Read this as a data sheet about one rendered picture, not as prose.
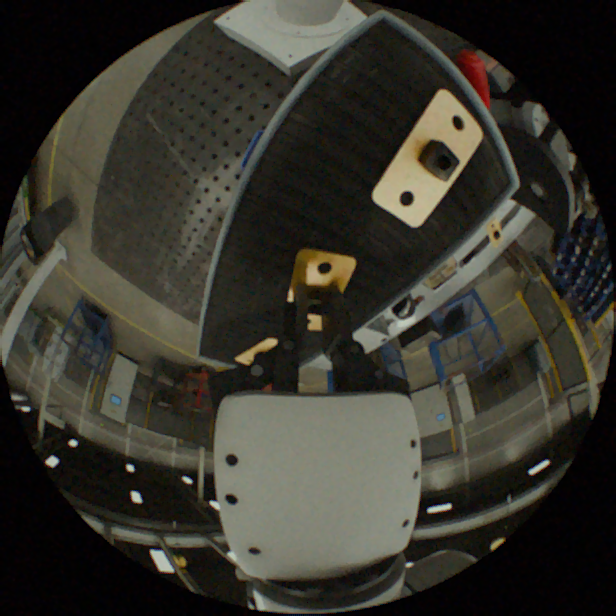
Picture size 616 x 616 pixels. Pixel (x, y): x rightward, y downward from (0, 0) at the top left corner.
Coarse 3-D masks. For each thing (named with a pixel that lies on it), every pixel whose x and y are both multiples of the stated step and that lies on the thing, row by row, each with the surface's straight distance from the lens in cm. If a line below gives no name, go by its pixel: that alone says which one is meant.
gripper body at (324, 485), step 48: (240, 432) 8; (288, 432) 8; (336, 432) 8; (384, 432) 9; (240, 480) 8; (288, 480) 8; (336, 480) 8; (384, 480) 10; (240, 528) 9; (288, 528) 9; (336, 528) 9; (384, 528) 11; (288, 576) 11; (336, 576) 11; (384, 576) 11
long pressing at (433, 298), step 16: (512, 224) 53; (480, 240) 46; (512, 240) 57; (464, 256) 45; (480, 256) 49; (496, 256) 55; (464, 272) 49; (480, 272) 55; (416, 288) 44; (432, 288) 47; (448, 288) 50; (432, 304) 52; (400, 320) 52; (416, 320) 55; (320, 368) 74
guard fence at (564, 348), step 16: (528, 288) 386; (544, 288) 346; (528, 304) 403; (544, 304) 363; (560, 304) 327; (544, 320) 380; (560, 320) 343; (544, 336) 395; (560, 336) 357; (576, 336) 325; (560, 352) 371; (576, 352) 338; (560, 368) 387; (576, 368) 350; (560, 384) 403; (576, 384) 362
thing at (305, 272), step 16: (304, 256) 12; (320, 256) 12; (336, 256) 12; (352, 256) 12; (304, 272) 12; (320, 272) 13; (336, 272) 13; (320, 288) 13; (336, 288) 14; (320, 304) 13; (320, 320) 16
